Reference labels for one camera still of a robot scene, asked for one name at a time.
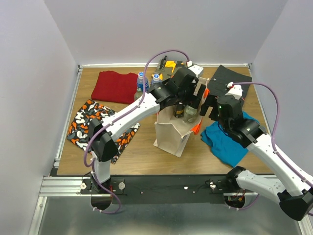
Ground Pocari Sweat bottle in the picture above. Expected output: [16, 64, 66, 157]
[136, 72, 149, 91]
[151, 73, 162, 85]

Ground beige canvas tote bag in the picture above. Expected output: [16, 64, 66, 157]
[153, 77, 211, 158]

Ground green cap glass bottle front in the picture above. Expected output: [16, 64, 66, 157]
[134, 88, 143, 101]

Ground green cap glass bottle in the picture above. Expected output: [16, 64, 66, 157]
[134, 88, 143, 101]
[183, 105, 198, 123]

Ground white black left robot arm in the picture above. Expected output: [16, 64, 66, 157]
[87, 65, 206, 193]

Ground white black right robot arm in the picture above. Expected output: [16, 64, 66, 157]
[200, 95, 313, 221]

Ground dark grey buttoned garment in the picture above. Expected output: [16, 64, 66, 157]
[207, 65, 252, 97]

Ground green cap glass bottle back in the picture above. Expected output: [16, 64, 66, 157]
[183, 105, 198, 123]

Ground black soda can left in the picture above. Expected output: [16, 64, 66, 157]
[173, 102, 185, 118]

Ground camouflage yellow green shorts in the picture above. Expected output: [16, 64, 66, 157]
[152, 55, 186, 81]

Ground teal blue shirt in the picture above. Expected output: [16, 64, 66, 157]
[201, 121, 248, 167]

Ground folded red shirt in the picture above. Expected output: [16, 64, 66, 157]
[91, 71, 137, 104]

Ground orange black patterned shorts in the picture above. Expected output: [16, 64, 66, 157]
[67, 99, 140, 164]

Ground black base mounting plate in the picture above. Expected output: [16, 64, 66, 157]
[80, 174, 255, 205]

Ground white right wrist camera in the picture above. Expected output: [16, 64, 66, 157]
[225, 82, 243, 100]

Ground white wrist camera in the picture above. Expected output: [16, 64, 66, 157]
[189, 64, 204, 78]
[225, 82, 243, 100]

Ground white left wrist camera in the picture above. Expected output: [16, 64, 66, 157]
[189, 64, 204, 78]

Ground aluminium table frame rail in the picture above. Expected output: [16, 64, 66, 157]
[28, 64, 313, 235]

